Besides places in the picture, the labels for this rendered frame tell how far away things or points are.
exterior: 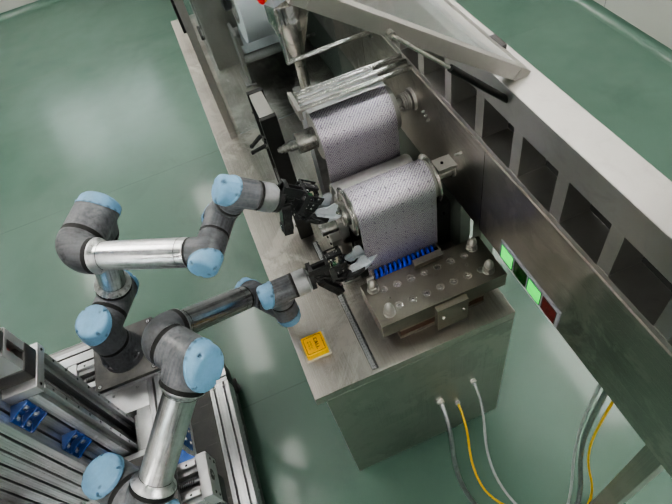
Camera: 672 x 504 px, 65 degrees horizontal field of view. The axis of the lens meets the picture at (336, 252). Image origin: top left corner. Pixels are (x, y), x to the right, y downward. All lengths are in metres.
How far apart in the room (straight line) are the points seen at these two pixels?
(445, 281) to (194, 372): 0.76
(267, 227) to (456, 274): 0.76
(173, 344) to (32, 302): 2.38
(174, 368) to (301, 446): 1.30
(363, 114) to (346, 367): 0.75
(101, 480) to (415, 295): 0.97
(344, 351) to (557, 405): 1.21
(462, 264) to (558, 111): 0.65
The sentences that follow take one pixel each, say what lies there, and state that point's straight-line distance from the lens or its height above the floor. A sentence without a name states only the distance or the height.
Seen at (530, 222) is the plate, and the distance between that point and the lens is 1.28.
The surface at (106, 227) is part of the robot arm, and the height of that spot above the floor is 1.38.
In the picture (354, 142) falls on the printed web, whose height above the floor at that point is 1.32.
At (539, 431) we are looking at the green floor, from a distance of 2.52.
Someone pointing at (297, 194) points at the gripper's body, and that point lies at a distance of 1.34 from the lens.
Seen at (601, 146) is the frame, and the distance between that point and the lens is 1.07.
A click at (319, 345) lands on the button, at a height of 0.92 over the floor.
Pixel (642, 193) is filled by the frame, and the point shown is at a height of 1.65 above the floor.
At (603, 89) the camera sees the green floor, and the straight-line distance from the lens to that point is 4.00.
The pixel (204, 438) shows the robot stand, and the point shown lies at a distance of 2.45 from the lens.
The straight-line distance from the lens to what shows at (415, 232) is 1.59.
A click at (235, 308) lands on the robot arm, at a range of 1.58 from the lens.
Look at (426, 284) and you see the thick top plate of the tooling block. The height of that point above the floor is 1.03.
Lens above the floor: 2.36
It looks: 52 degrees down
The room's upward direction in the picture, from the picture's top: 15 degrees counter-clockwise
